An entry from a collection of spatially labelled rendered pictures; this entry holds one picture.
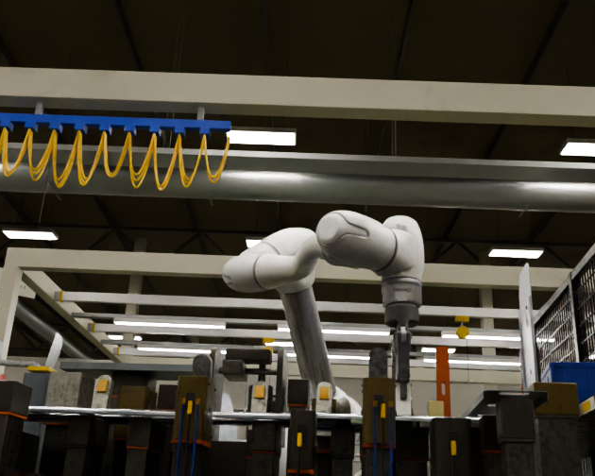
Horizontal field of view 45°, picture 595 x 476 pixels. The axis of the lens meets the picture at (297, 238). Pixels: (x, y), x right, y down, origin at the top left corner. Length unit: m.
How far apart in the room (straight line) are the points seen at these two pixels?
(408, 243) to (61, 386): 0.89
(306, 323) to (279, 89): 2.78
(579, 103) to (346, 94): 1.49
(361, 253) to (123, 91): 3.54
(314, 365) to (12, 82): 3.42
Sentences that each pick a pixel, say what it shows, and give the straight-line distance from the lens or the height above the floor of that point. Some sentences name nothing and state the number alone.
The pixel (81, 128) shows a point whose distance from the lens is 4.87.
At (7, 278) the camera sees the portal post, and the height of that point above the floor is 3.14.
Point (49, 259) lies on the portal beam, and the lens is 8.38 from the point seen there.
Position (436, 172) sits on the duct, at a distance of 9.72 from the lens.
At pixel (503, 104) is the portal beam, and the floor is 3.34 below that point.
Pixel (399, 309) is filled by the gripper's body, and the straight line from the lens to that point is 1.60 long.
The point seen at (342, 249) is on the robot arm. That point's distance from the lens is 1.50.
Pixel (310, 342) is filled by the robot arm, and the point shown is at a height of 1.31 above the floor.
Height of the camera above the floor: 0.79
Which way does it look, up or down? 22 degrees up
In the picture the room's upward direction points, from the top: 3 degrees clockwise
